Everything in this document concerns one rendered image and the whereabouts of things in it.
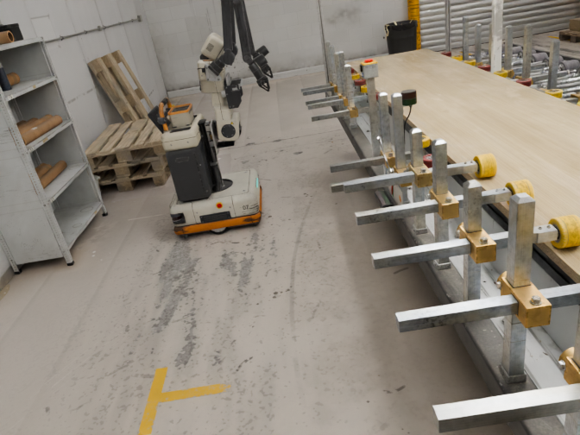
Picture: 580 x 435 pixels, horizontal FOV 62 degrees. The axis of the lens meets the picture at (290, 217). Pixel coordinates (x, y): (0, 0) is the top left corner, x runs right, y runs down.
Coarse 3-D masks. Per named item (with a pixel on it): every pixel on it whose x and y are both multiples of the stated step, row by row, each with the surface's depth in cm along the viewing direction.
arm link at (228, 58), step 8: (224, 0) 300; (224, 8) 303; (224, 16) 305; (224, 24) 307; (224, 32) 309; (224, 40) 311; (224, 48) 312; (232, 48) 316; (224, 56) 313; (232, 56) 313
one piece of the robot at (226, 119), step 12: (204, 60) 326; (204, 72) 329; (204, 84) 338; (216, 84) 338; (216, 96) 343; (216, 108) 343; (228, 108) 344; (216, 120) 347; (228, 120) 347; (228, 132) 350
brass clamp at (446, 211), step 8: (432, 192) 148; (448, 192) 146; (440, 200) 142; (456, 200) 140; (440, 208) 142; (448, 208) 140; (456, 208) 140; (440, 216) 143; (448, 216) 141; (456, 216) 141
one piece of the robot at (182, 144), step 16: (160, 112) 337; (176, 128) 347; (192, 128) 339; (176, 144) 336; (192, 144) 337; (208, 144) 359; (176, 160) 342; (192, 160) 342; (208, 160) 362; (176, 176) 346; (192, 176) 347; (208, 176) 357; (176, 192) 353; (192, 192) 352; (208, 192) 354
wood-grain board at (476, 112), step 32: (352, 64) 416; (384, 64) 392; (416, 64) 370; (448, 64) 351; (448, 96) 272; (480, 96) 261; (512, 96) 252; (544, 96) 243; (448, 128) 222; (480, 128) 215; (512, 128) 208; (544, 128) 202; (576, 128) 196; (448, 160) 193; (512, 160) 178; (544, 160) 173; (576, 160) 169; (544, 192) 151; (576, 192) 148; (544, 224) 134; (576, 256) 119
